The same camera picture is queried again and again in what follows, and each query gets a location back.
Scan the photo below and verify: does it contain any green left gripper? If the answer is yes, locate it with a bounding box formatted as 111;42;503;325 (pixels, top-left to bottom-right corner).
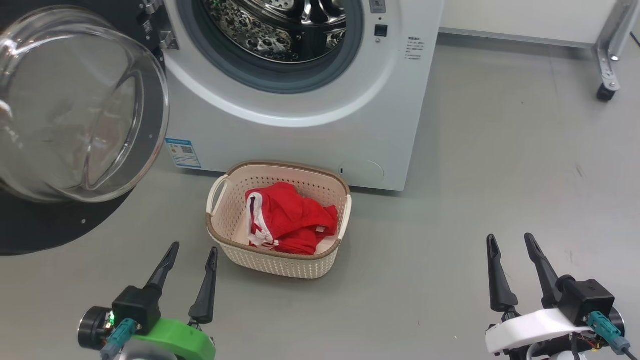
131;242;219;360

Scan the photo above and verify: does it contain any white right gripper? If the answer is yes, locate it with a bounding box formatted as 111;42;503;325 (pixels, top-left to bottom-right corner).
485;233;594;356

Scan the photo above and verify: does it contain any red and white garment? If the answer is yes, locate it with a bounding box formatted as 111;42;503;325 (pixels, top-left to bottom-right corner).
245;181;339;256

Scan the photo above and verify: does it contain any grey washing machine door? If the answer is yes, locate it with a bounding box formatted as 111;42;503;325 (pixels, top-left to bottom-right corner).
0;5;171;257

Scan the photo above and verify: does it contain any cream perforated laundry basket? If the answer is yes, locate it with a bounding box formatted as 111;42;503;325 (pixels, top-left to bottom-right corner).
206;161;353;280

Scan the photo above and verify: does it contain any white front-load washing machine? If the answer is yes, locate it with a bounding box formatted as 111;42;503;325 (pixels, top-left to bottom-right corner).
160;0;445;192

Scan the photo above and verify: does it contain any blue energy label sticker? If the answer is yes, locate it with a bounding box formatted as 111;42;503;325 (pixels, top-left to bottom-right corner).
165;138;202;169

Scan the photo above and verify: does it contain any metal stand leg with caster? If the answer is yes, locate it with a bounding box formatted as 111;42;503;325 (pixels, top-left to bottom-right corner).
595;0;640;103

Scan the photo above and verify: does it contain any white board panel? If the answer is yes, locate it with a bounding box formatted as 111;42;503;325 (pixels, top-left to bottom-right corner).
439;0;621;49

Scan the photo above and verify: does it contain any teal left camera connector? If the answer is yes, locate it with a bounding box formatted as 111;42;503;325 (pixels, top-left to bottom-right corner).
100;318;138;360

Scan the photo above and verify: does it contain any teal camera connector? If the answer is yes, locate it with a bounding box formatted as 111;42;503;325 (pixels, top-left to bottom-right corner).
587;311;632;356
100;318;138;360

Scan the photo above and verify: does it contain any teal right camera connector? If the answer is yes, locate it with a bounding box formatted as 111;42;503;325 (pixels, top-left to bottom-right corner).
587;311;632;356

